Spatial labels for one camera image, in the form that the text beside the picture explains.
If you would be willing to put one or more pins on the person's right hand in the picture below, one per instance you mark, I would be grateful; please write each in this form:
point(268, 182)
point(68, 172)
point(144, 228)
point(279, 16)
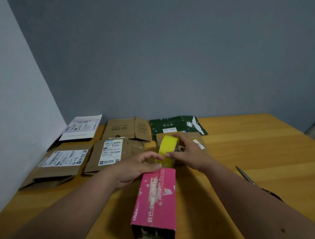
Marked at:
point(192, 155)

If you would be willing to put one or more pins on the person's left hand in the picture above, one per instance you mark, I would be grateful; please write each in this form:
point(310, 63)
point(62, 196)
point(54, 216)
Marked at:
point(130, 170)

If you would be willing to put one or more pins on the small brown cardboard box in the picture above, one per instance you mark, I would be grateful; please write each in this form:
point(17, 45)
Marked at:
point(198, 136)

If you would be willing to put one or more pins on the yellow tape roll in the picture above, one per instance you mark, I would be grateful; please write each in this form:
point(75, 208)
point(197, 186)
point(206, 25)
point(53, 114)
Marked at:
point(167, 145)

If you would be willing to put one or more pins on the brown carton with label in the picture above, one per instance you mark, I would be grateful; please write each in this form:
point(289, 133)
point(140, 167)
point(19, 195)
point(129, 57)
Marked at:
point(94, 160)

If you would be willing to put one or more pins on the green box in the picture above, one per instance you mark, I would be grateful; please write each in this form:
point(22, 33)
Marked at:
point(172, 123)

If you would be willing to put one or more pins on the pink and black carton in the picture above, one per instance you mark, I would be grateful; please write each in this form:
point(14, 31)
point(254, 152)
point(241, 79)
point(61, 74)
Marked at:
point(157, 202)

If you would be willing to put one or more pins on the plain brown carton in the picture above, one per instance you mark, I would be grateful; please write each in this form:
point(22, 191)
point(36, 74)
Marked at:
point(120, 128)

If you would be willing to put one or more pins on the black scissors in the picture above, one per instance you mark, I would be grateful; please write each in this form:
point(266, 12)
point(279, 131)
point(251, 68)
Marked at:
point(246, 176)

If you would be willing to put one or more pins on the black box white label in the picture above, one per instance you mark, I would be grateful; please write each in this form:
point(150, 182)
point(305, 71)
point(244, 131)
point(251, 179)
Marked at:
point(81, 128)

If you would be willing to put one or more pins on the person's left forearm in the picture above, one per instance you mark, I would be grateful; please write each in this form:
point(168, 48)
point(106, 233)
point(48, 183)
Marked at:
point(64, 211)

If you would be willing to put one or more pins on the person's right forearm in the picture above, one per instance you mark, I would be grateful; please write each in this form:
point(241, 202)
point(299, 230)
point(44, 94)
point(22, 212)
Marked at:
point(253, 204)

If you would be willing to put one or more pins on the beige chair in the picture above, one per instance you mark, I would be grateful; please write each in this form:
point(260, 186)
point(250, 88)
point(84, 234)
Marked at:
point(311, 131)

